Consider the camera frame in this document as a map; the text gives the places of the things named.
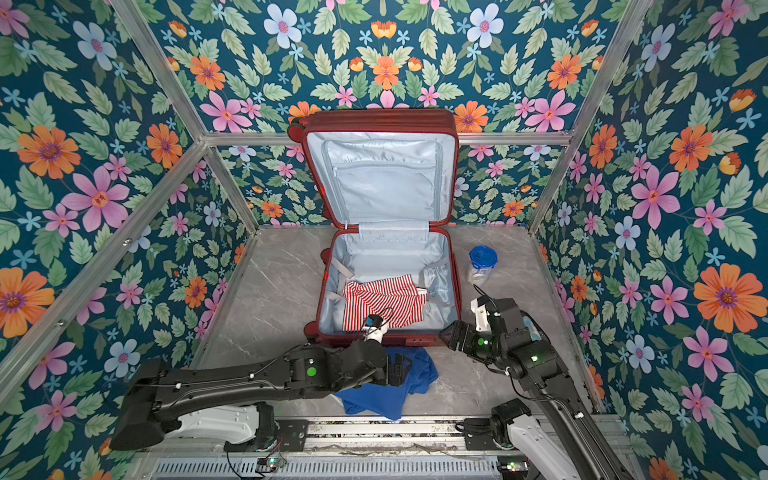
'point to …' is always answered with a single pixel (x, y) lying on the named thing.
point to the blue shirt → (389, 401)
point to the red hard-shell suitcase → (385, 183)
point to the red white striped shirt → (396, 298)
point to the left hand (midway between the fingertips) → (406, 365)
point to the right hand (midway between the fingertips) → (448, 337)
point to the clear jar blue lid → (482, 258)
